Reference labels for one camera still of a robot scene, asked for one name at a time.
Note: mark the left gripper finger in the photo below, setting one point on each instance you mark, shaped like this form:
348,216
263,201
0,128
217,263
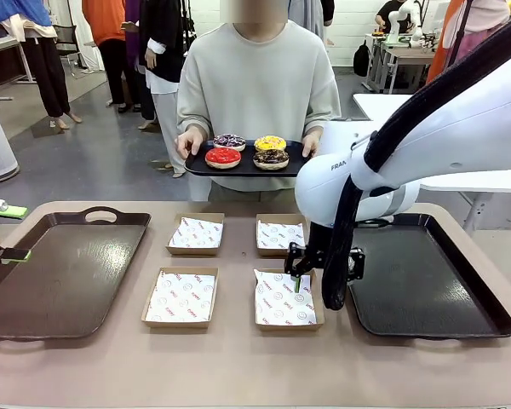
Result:
10,211
13,255

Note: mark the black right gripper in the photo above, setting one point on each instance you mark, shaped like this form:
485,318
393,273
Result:
317,243

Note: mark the brown cardboard food box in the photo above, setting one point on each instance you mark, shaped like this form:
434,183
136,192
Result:
196,251
289,328
277,252
176,324

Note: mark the white smiley print paper liner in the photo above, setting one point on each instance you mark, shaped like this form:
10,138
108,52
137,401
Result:
279,234
281,304
196,232
181,294

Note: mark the black serving tray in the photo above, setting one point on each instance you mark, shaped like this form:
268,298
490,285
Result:
247,171

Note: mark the chocolate sprinkled donut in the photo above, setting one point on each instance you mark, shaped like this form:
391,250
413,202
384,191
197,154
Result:
264,159

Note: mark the yellow sprinkled donut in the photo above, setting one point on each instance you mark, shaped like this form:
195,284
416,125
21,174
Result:
270,142

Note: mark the red glazed donut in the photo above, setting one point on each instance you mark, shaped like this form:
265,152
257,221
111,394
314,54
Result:
215,158

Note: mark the purple sprinkled donut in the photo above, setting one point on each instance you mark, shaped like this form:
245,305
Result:
229,140

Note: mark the person's left forearm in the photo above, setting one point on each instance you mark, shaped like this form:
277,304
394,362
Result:
314,131

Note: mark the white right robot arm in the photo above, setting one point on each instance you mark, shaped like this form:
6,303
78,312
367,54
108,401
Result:
451,128

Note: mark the person's right forearm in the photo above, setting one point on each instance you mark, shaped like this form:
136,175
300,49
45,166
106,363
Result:
195,130

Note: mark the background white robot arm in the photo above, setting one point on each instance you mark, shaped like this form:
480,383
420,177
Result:
394,19

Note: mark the dark brown plastic tray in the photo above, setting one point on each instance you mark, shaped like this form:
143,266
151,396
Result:
68,277

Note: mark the person's left hand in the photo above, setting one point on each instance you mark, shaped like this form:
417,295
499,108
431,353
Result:
311,145

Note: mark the person's right hand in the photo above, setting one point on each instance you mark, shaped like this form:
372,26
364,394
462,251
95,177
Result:
189,145

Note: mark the white desk with clothes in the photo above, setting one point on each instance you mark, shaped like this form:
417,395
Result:
4,42

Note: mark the black office chair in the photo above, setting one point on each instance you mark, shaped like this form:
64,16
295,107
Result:
66,36

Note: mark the large white table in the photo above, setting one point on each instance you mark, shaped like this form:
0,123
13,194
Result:
374,104

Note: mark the person in light grey top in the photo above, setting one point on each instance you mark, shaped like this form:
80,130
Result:
260,85

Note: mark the figure in purple garment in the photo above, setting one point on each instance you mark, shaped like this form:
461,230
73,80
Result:
133,42

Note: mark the person in orange shirt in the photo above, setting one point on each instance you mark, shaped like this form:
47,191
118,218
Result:
104,21

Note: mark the black backpack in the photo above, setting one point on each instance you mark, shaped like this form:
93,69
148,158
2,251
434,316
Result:
362,59

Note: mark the mannequin in black jacket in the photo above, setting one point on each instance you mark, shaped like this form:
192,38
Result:
166,42

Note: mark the background wooden top desk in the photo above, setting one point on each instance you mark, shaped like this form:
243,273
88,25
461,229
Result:
409,55

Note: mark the mannequin in grey hoodie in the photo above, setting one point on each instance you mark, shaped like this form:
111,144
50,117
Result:
311,17

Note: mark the background person in black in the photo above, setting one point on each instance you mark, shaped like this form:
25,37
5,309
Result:
392,17

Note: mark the mannequin in orange pink dress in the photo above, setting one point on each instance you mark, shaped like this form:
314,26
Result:
445,42

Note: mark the black stand pole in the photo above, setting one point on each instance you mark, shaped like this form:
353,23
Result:
457,38

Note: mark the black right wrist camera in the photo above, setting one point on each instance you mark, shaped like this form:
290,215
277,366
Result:
356,264

